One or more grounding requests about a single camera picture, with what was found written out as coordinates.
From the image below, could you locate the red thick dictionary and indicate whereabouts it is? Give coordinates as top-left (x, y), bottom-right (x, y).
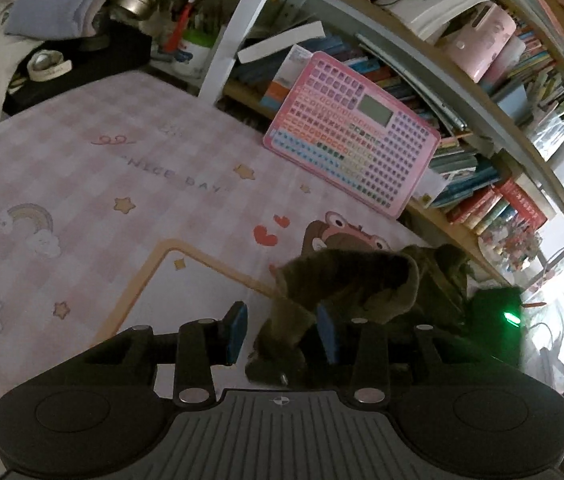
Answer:
top-left (495, 179), bottom-right (548, 230)

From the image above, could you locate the pink keyboard learning toy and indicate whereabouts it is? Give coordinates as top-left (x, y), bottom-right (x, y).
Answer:
top-left (263, 52), bottom-right (442, 219)

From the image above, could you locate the black bag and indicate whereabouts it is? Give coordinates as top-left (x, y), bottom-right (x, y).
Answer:
top-left (2, 30), bottom-right (152, 116)

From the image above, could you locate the white orange box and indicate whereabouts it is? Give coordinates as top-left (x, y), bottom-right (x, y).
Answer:
top-left (260, 44), bottom-right (312, 112)

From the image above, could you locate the pink flower ornament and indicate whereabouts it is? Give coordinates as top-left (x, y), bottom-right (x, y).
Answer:
top-left (478, 223), bottom-right (541, 273)

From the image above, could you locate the metal bowl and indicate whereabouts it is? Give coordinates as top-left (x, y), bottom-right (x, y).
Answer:
top-left (111, 0), bottom-right (154, 21)

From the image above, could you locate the pink storage box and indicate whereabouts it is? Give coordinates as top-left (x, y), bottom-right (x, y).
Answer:
top-left (436, 1), bottom-right (516, 82)

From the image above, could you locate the white wrist watch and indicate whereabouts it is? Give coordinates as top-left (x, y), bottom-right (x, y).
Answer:
top-left (27, 50), bottom-right (72, 82)

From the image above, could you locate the pink cartoon desk mat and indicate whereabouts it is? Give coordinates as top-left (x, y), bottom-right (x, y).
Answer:
top-left (0, 72), bottom-right (419, 397)

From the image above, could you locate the white leaning book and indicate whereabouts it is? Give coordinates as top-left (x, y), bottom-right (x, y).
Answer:
top-left (237, 21), bottom-right (325, 64)

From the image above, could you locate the white green pen cup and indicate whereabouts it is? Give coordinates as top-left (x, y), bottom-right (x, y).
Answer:
top-left (171, 29), bottom-right (215, 79)

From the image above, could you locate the dark olive green garment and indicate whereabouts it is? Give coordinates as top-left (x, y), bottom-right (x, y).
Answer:
top-left (245, 244), bottom-right (468, 389)

